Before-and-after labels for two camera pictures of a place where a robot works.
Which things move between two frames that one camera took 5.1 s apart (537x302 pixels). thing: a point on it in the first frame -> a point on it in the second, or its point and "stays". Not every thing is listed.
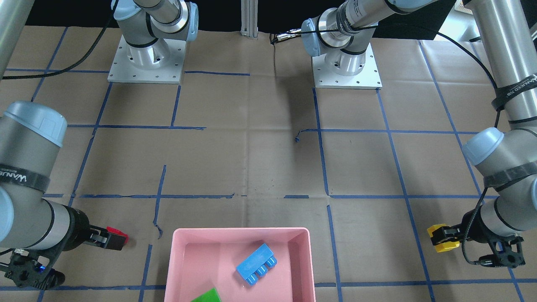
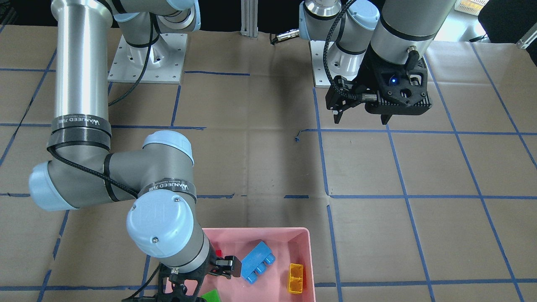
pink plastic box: (199, 259) stays
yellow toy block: (445, 246) -> (295, 278)
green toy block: (211, 295) stays
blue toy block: (257, 264) stays
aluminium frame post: (249, 9) stays
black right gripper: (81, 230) -> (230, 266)
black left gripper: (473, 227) -> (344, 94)
